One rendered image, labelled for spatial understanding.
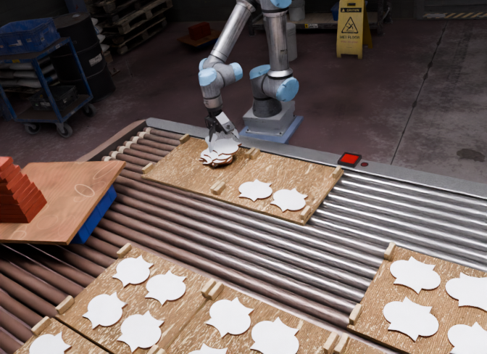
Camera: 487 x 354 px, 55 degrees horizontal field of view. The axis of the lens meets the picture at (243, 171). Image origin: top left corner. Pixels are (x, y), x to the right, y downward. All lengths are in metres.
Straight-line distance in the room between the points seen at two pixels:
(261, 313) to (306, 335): 0.15
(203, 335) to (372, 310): 0.48
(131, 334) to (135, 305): 0.12
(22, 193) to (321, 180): 1.13
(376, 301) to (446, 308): 0.18
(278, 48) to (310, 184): 0.62
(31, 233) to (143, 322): 0.61
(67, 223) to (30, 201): 0.18
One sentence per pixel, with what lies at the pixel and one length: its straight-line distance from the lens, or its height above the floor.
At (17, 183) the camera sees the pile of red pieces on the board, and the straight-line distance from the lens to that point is 1.89.
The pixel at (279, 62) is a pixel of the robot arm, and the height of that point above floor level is 1.27.
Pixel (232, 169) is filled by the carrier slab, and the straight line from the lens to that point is 2.00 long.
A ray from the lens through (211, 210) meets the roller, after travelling 1.84.
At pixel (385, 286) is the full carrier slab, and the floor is 0.94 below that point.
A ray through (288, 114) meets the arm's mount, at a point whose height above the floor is 0.93.
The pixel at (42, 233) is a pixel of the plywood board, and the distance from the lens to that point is 1.84.
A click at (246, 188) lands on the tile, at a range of 1.86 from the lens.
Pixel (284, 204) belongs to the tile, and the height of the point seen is 0.95.
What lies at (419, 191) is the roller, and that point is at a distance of 1.83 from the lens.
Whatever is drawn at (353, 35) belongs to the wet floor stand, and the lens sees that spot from 5.32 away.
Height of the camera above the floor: 2.04
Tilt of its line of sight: 34 degrees down
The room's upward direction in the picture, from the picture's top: 12 degrees counter-clockwise
